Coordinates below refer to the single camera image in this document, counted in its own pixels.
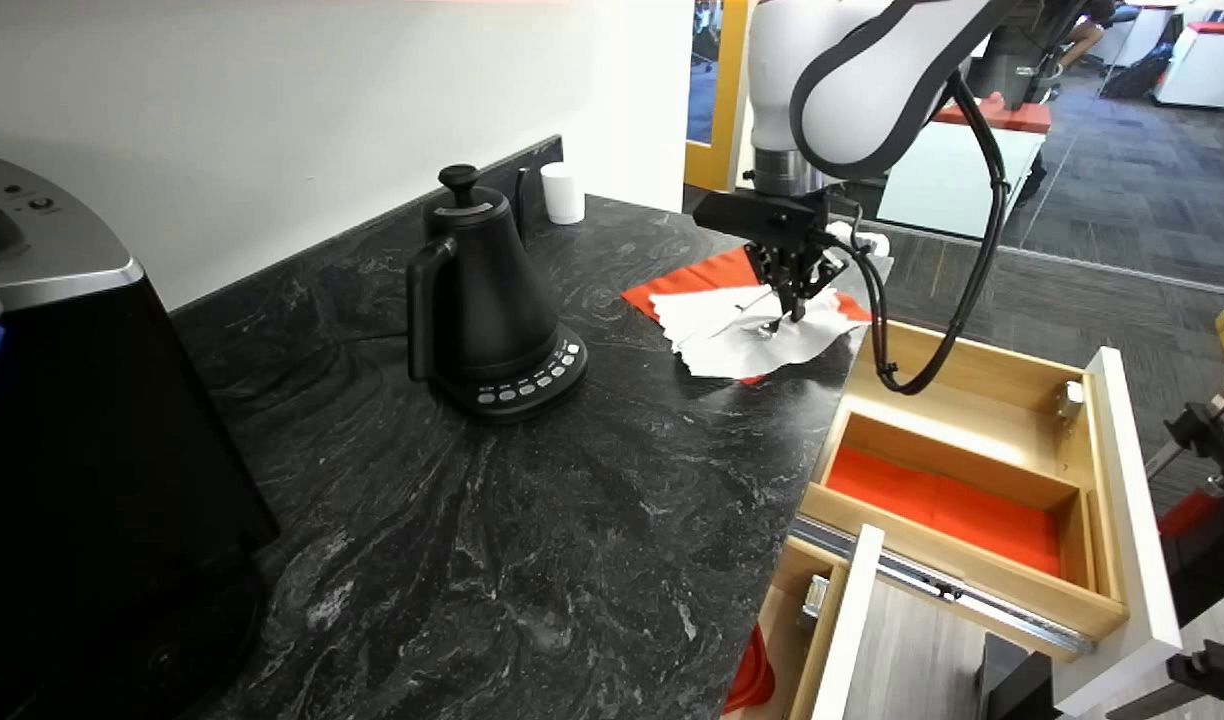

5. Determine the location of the black gooseneck kettle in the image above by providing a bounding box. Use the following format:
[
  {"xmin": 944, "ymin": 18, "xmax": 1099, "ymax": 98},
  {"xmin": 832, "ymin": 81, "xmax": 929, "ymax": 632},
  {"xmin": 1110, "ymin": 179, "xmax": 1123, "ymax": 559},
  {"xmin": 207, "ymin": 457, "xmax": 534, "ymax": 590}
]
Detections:
[{"xmin": 406, "ymin": 162, "xmax": 591, "ymax": 424}]

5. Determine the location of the wooden box red lining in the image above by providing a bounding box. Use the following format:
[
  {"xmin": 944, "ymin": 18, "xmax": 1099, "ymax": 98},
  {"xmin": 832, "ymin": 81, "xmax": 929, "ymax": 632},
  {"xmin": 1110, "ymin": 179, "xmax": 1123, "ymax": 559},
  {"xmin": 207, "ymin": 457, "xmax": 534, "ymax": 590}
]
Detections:
[{"xmin": 801, "ymin": 410, "xmax": 1099, "ymax": 591}]

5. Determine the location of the black coffee machine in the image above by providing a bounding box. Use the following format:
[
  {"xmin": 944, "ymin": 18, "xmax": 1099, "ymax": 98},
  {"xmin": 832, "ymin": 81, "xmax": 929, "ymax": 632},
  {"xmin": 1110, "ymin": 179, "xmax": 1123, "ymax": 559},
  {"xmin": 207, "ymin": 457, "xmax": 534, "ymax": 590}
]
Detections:
[{"xmin": 0, "ymin": 147, "xmax": 285, "ymax": 720}]

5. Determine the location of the red item in small drawer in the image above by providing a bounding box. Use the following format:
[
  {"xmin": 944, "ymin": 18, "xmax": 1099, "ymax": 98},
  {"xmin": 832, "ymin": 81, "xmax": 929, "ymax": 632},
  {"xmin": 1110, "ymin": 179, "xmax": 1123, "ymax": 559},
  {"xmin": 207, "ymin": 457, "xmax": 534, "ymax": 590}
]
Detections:
[{"xmin": 720, "ymin": 624, "xmax": 780, "ymax": 720}]

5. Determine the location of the white mug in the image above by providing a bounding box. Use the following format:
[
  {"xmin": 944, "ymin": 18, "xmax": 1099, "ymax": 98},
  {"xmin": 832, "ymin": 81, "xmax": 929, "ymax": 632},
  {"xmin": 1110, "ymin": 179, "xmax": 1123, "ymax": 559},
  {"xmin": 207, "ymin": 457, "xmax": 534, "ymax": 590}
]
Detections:
[{"xmin": 539, "ymin": 162, "xmax": 590, "ymax": 231}]

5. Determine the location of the red paper napkin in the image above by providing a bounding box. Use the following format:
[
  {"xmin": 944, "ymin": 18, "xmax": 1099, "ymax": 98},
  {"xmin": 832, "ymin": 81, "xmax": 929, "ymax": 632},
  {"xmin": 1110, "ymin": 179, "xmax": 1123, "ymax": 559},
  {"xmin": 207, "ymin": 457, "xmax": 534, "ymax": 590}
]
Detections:
[{"xmin": 620, "ymin": 245, "xmax": 874, "ymax": 327}]

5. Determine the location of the large wooden drawer white front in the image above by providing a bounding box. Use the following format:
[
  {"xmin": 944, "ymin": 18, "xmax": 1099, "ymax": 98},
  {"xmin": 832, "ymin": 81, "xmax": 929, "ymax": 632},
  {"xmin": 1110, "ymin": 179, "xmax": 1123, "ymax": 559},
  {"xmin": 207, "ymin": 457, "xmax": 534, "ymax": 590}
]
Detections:
[{"xmin": 793, "ymin": 313, "xmax": 1188, "ymax": 720}]

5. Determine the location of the yellow door frame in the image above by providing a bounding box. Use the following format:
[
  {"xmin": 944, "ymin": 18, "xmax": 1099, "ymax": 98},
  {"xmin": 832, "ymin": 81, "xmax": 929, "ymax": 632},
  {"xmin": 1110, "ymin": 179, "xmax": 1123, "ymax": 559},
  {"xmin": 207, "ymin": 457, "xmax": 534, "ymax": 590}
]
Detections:
[{"xmin": 686, "ymin": 0, "xmax": 757, "ymax": 201}]

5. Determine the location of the small wooden drawer white front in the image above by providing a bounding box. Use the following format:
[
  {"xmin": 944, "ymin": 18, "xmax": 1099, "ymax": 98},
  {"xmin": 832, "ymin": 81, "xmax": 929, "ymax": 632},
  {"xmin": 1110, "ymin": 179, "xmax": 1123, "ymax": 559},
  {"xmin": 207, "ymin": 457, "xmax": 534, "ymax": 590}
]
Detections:
[{"xmin": 718, "ymin": 521, "xmax": 891, "ymax": 720}]

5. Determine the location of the red background object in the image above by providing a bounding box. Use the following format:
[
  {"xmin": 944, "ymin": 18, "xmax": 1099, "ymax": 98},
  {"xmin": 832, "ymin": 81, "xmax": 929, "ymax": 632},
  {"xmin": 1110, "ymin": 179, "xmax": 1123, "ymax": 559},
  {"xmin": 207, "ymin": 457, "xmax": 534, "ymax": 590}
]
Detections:
[{"xmin": 955, "ymin": 91, "xmax": 1055, "ymax": 135}]

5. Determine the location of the white paper napkin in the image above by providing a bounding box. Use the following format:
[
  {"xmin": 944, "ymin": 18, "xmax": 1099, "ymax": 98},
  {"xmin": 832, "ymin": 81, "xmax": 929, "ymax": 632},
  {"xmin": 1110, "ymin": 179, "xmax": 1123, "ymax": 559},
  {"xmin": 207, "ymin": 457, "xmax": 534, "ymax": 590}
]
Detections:
[{"xmin": 647, "ymin": 281, "xmax": 874, "ymax": 384}]

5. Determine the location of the white background furniture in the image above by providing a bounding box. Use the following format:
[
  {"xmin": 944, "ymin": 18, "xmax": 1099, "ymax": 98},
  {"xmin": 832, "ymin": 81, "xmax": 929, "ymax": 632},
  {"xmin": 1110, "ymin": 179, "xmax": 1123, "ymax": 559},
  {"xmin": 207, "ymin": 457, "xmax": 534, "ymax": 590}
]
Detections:
[{"xmin": 1147, "ymin": 0, "xmax": 1224, "ymax": 114}]

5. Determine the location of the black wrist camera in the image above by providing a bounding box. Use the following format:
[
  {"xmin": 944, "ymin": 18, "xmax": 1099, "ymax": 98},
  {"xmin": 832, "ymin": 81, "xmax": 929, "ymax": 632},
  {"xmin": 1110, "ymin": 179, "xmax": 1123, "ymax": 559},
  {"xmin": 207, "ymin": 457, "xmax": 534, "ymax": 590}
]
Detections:
[{"xmin": 692, "ymin": 186, "xmax": 827, "ymax": 245}]

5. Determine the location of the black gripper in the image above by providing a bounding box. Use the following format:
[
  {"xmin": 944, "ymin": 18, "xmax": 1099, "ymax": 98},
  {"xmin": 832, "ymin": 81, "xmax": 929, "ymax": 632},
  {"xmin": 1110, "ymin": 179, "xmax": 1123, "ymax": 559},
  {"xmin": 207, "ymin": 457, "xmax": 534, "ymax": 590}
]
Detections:
[{"xmin": 750, "ymin": 214, "xmax": 848, "ymax": 334}]

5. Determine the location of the white background table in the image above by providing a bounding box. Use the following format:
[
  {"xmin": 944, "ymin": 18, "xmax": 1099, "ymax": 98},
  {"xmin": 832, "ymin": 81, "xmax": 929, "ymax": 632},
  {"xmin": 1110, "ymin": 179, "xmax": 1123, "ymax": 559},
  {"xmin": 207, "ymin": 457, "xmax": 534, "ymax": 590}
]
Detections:
[{"xmin": 875, "ymin": 124, "xmax": 1053, "ymax": 245}]

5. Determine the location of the trash bin with clear bag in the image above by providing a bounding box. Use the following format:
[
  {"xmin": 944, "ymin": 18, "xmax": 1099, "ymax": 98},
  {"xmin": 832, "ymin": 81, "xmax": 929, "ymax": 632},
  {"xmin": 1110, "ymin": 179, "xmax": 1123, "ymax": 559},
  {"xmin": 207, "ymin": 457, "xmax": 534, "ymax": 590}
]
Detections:
[{"xmin": 827, "ymin": 215, "xmax": 898, "ymax": 266}]

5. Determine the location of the black stand foot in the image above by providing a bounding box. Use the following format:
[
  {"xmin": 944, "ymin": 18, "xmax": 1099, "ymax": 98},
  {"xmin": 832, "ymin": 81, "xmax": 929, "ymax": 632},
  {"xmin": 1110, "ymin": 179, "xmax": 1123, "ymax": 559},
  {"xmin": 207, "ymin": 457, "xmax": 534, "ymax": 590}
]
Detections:
[{"xmin": 976, "ymin": 632, "xmax": 1066, "ymax": 720}]

